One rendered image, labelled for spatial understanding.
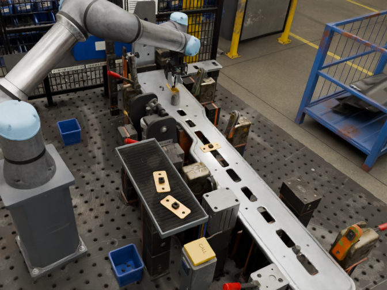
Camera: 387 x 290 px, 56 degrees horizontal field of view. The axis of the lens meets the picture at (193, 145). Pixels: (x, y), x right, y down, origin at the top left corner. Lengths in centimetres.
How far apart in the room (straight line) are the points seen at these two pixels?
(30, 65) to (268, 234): 90
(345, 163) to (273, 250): 217
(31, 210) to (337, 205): 130
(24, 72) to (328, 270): 108
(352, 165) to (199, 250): 247
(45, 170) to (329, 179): 134
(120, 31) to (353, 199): 131
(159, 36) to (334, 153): 231
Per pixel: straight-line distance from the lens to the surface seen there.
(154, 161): 114
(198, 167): 125
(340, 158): 330
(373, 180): 323
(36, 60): 122
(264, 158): 193
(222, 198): 112
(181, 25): 160
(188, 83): 190
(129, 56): 162
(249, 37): 464
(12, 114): 110
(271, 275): 106
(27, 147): 111
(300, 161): 198
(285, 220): 127
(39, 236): 133
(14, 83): 121
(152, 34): 129
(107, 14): 118
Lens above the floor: 193
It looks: 40 degrees down
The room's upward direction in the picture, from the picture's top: 6 degrees clockwise
